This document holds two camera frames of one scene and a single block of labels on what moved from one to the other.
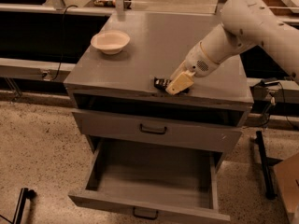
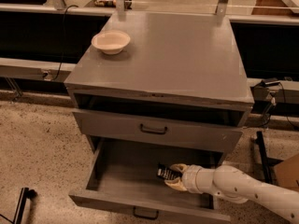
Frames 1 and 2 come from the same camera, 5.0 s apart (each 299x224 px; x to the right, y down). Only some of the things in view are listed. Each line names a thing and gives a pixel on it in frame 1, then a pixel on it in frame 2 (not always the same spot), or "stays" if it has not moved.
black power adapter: [274, 82] stays
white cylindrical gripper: [198, 62] to [191, 177]
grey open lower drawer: [168, 179] stays
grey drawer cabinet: [118, 85] stays
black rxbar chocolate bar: [163, 84] to [167, 173]
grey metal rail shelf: [45, 70] stays
